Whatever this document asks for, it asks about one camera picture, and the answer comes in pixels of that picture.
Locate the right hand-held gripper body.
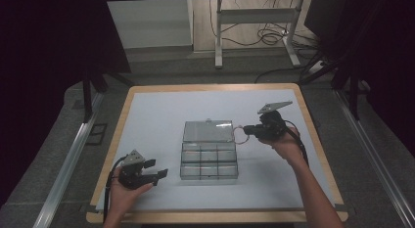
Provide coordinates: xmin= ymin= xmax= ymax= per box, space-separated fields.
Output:
xmin=256 ymin=101 xmax=294 ymax=142

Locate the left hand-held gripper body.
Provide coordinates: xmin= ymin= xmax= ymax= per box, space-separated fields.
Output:
xmin=117 ymin=149 xmax=160 ymax=191

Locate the clear plastic compartment box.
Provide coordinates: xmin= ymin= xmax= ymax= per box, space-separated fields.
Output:
xmin=179 ymin=117 xmax=240 ymax=181

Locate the person's left hand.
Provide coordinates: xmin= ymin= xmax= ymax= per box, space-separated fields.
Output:
xmin=109 ymin=166 xmax=154 ymax=220

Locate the person's right hand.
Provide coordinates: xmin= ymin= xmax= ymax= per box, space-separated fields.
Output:
xmin=257 ymin=125 xmax=308 ymax=167

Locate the white table mat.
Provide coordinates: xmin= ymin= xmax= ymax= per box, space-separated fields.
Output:
xmin=95 ymin=88 xmax=337 ymax=212

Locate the wooden table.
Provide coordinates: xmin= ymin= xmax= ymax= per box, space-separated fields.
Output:
xmin=85 ymin=82 xmax=349 ymax=224

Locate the white power strip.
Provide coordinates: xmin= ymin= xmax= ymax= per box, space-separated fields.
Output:
xmin=305 ymin=59 xmax=328 ymax=76

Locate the black metal stand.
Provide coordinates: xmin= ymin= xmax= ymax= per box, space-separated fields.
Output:
xmin=80 ymin=68 xmax=135 ymax=124
xmin=299 ymin=54 xmax=364 ymax=122

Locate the dark curtain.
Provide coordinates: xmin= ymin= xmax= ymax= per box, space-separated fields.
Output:
xmin=0 ymin=0 xmax=132 ymax=207
xmin=303 ymin=0 xmax=415 ymax=159

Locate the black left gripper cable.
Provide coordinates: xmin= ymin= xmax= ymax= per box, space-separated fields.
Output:
xmin=102 ymin=156 xmax=127 ymax=224

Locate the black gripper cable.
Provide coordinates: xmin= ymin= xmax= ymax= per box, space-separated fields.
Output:
xmin=102 ymin=156 xmax=127 ymax=224
xmin=281 ymin=119 xmax=311 ymax=167

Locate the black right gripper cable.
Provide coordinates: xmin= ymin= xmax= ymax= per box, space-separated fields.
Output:
xmin=281 ymin=119 xmax=311 ymax=167

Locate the aluminium floor rail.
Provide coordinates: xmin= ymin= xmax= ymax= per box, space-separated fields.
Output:
xmin=334 ymin=88 xmax=415 ymax=228
xmin=32 ymin=92 xmax=106 ymax=228

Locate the tangle of black floor cables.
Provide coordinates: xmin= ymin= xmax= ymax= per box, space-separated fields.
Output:
xmin=208 ymin=0 xmax=323 ymax=49

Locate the white metal desk frame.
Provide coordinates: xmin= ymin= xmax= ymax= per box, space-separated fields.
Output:
xmin=213 ymin=0 xmax=303 ymax=70

